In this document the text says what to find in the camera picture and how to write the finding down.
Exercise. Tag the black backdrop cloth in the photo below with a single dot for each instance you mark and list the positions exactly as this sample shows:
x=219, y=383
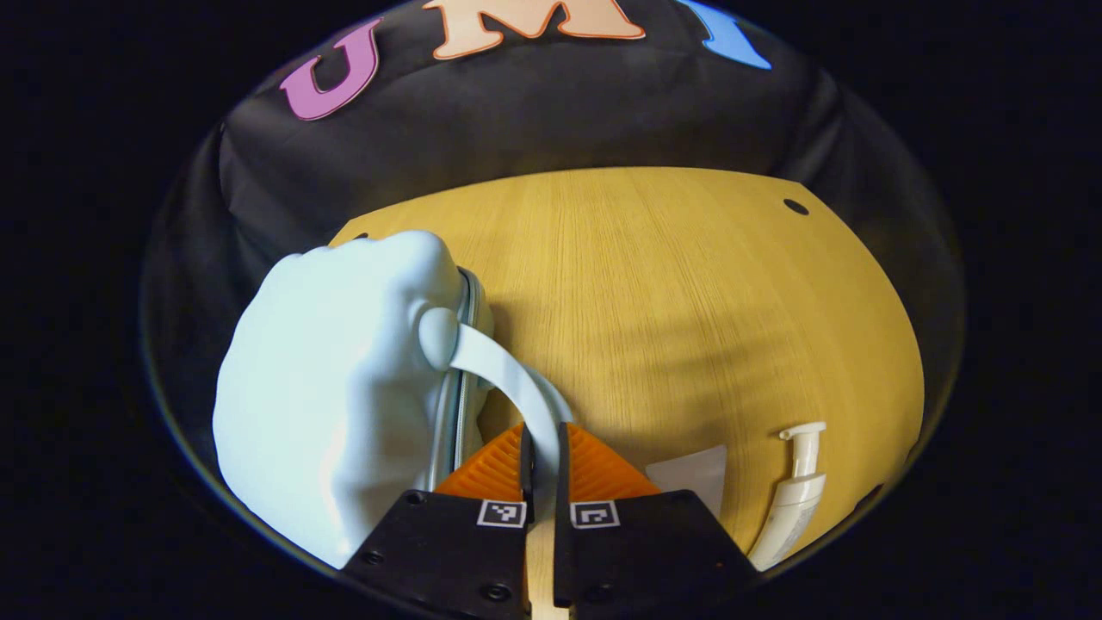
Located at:
x=516, y=129

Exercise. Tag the white skin care tube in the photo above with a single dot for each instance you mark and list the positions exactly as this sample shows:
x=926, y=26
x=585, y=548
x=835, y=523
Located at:
x=693, y=478

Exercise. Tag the white pump bottle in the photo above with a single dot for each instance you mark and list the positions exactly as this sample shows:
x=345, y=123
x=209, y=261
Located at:
x=792, y=508

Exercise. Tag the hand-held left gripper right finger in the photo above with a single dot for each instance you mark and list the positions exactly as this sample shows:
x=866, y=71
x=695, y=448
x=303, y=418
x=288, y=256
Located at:
x=561, y=465

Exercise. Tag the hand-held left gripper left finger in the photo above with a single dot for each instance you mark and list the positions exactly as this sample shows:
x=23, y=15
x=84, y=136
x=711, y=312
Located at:
x=527, y=465

